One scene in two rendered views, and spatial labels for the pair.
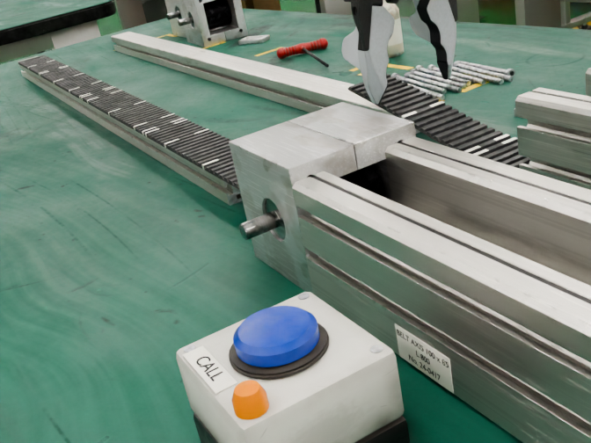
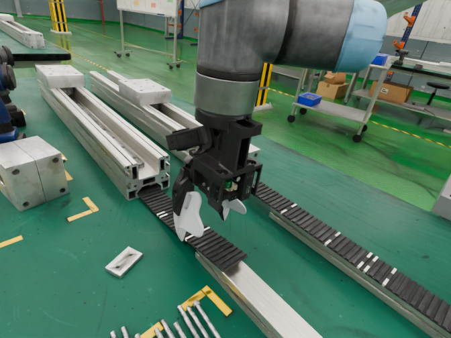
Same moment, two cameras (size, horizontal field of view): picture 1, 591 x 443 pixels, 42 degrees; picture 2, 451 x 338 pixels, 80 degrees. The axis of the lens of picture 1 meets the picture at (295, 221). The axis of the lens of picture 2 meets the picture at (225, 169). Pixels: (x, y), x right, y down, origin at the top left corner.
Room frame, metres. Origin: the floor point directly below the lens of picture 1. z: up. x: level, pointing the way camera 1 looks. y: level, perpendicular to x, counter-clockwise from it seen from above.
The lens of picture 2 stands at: (1.04, -0.23, 1.14)
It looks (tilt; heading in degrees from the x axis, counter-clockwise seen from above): 30 degrees down; 160
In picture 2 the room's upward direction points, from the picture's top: 8 degrees clockwise
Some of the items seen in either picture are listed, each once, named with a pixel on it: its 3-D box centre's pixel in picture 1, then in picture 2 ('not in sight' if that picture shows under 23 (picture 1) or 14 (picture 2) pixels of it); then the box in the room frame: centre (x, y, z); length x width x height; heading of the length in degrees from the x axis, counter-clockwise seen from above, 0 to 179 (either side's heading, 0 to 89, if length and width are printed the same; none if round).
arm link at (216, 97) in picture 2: not in sight; (227, 93); (0.73, -0.13, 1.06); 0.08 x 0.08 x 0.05
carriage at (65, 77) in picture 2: not in sight; (60, 80); (-0.04, -0.50, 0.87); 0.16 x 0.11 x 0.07; 25
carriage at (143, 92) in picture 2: not in sight; (144, 94); (0.11, -0.22, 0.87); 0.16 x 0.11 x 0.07; 25
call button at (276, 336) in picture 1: (277, 342); not in sight; (0.30, 0.02, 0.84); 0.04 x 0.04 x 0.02
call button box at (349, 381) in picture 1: (305, 389); not in sight; (0.31, 0.01, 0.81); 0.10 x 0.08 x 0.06; 115
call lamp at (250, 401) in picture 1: (249, 396); not in sight; (0.26, 0.03, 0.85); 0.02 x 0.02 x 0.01
